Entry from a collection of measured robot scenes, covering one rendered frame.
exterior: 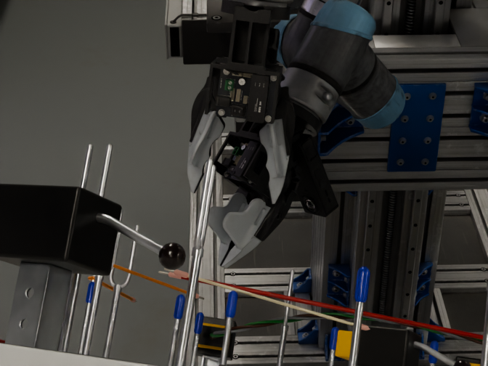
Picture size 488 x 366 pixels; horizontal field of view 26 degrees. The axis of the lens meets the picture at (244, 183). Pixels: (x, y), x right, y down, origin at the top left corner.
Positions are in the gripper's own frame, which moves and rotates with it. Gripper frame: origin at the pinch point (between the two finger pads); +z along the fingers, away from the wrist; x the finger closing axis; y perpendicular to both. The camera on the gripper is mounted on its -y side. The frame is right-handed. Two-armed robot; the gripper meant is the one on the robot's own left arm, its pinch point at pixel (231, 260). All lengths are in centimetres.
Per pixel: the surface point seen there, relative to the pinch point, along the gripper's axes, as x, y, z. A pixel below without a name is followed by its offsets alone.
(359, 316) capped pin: 57, 35, 7
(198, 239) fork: 48, 42, 7
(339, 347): 42.2, 20.5, 7.4
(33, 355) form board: 66, 60, 17
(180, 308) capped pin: 26.4, 23.9, 10.1
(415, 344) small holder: 47, 18, 5
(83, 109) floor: -229, -94, -50
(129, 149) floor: -198, -100, -42
